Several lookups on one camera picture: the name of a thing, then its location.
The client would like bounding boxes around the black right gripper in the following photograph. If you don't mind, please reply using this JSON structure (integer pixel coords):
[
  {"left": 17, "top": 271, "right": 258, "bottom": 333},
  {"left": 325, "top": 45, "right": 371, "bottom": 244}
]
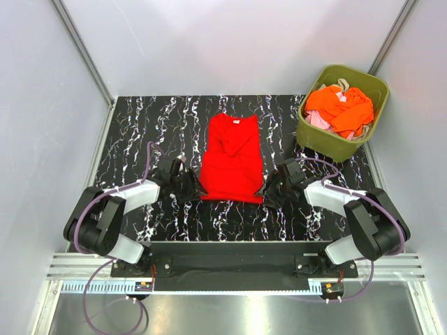
[{"left": 254, "top": 170, "right": 291, "bottom": 209}]

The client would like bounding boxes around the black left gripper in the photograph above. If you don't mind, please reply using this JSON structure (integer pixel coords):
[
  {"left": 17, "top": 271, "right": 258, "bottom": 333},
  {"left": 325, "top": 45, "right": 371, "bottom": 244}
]
[{"left": 170, "top": 168, "right": 208, "bottom": 203}]

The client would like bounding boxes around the red t-shirt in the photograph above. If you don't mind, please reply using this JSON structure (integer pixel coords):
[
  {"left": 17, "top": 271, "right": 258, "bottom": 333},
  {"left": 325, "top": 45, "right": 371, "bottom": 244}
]
[{"left": 200, "top": 113, "right": 264, "bottom": 204}]

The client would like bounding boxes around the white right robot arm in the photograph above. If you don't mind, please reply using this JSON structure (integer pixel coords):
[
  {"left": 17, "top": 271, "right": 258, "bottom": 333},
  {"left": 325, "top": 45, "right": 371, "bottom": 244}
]
[{"left": 256, "top": 158, "right": 411, "bottom": 278}]

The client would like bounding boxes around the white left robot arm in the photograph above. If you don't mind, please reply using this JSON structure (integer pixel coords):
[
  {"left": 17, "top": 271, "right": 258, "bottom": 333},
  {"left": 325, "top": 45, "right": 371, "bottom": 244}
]
[{"left": 63, "top": 156, "right": 207, "bottom": 276}]

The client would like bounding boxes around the olive green plastic bin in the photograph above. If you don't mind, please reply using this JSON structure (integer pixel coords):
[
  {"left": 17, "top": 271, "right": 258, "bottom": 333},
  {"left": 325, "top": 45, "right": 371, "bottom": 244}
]
[{"left": 296, "top": 64, "right": 390, "bottom": 162}]

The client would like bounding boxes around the pink garment in bin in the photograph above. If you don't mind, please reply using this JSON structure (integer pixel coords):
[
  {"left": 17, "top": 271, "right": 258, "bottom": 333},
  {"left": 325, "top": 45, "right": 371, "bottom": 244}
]
[{"left": 303, "top": 90, "right": 346, "bottom": 133}]

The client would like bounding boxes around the orange t-shirt in bin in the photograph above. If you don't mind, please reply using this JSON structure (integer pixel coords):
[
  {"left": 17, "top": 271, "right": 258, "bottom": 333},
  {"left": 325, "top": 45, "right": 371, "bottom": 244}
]
[{"left": 303, "top": 86, "right": 374, "bottom": 140}]

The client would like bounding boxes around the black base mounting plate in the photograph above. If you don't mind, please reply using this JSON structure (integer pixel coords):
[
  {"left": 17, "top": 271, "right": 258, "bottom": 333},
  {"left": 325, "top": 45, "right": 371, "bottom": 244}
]
[{"left": 110, "top": 242, "right": 358, "bottom": 292}]

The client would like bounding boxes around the left small controller board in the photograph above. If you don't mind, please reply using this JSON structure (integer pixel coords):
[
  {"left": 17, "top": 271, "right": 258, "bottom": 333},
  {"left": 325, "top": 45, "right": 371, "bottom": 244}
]
[{"left": 135, "top": 281, "right": 154, "bottom": 292}]

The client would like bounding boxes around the small controller board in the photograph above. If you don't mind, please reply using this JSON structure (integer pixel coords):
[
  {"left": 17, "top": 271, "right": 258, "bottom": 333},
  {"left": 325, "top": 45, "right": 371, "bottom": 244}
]
[
  {"left": 135, "top": 281, "right": 154, "bottom": 292},
  {"left": 323, "top": 282, "right": 344, "bottom": 295}
]

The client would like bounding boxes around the right small controller board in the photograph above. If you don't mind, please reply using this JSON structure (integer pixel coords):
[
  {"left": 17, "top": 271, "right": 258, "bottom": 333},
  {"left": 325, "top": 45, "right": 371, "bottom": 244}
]
[{"left": 323, "top": 282, "right": 344, "bottom": 295}]

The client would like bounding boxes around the beige garment in bin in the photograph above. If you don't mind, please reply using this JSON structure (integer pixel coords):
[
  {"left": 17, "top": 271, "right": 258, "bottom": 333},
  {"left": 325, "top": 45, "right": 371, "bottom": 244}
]
[{"left": 318, "top": 78, "right": 350, "bottom": 94}]

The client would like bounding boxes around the aluminium front rail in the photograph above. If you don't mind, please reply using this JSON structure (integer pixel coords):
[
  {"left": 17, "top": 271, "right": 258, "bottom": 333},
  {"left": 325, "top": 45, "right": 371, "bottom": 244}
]
[{"left": 46, "top": 253, "right": 425, "bottom": 297}]

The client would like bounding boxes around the aluminium left corner post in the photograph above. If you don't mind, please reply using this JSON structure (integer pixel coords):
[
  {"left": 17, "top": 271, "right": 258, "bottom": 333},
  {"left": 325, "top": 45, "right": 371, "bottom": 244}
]
[{"left": 49, "top": 0, "right": 115, "bottom": 108}]

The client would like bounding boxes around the aluminium corner post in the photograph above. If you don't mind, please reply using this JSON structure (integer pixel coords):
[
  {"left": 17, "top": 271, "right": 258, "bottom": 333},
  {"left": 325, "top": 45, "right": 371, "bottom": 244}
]
[
  {"left": 368, "top": 0, "right": 419, "bottom": 75},
  {"left": 49, "top": 0, "right": 115, "bottom": 108}
]

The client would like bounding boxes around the aluminium right corner post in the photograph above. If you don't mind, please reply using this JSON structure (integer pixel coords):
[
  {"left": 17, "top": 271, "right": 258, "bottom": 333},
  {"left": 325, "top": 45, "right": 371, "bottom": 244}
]
[{"left": 368, "top": 0, "right": 419, "bottom": 75}]

